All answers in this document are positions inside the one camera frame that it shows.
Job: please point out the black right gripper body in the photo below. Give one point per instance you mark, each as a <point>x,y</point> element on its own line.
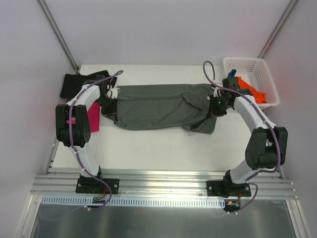
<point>213,108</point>

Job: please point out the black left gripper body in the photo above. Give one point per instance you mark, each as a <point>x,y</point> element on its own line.
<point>110,112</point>

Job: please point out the grey t shirt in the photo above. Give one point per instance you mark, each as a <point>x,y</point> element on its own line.
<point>151,107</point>

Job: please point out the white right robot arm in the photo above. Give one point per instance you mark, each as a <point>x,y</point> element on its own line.
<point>266,149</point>

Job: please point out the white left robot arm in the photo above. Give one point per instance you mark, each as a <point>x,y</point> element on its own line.
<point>80,149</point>

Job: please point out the pink folded t shirt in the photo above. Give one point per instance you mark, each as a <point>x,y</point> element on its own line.
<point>94,119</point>

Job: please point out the blue t shirt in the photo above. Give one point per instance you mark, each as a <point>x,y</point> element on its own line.
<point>232,73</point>

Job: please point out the orange t shirt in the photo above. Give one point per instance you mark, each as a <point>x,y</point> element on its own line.
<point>260,97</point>

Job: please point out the black folded t shirt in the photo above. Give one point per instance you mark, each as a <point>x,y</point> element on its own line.
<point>72,83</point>

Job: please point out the white plastic basket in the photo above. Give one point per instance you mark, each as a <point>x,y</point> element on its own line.
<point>255,72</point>

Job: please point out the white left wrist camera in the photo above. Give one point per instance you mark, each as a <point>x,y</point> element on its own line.
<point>113,93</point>

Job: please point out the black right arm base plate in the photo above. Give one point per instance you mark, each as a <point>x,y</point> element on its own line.
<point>226,188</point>

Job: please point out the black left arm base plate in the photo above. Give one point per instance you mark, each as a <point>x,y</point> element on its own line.
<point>89,185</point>

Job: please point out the right aluminium corner post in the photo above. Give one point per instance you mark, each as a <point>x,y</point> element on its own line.
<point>291,5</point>

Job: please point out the aluminium corner post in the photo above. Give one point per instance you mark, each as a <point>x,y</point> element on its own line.
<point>291,5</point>
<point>58,34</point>

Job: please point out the aluminium mounting rail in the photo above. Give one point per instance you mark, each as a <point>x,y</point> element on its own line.
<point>139,183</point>

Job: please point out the left aluminium corner post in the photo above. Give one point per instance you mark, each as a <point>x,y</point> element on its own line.
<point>58,34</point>

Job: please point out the white slotted cable duct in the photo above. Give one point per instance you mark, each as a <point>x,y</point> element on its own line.
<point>135,201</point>

